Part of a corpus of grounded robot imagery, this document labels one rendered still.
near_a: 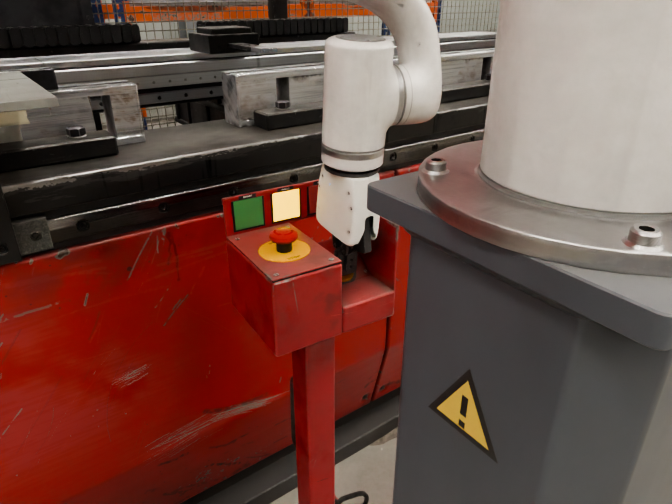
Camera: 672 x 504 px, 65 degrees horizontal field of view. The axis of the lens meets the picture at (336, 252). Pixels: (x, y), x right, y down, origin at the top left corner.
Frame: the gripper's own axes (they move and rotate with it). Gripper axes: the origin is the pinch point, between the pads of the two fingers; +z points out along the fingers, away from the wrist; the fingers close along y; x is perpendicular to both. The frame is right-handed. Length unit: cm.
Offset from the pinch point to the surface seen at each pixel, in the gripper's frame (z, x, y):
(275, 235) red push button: -6.8, -11.2, -0.8
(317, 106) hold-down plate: -13.8, 13.4, -32.2
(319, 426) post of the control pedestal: 29.2, -5.6, 3.5
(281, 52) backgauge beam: -18, 22, -64
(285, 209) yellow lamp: -5.7, -5.3, -9.4
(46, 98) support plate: -25.3, -34.3, -9.3
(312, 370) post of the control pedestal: 17.0, -6.7, 2.5
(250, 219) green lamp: -5.3, -11.1, -9.4
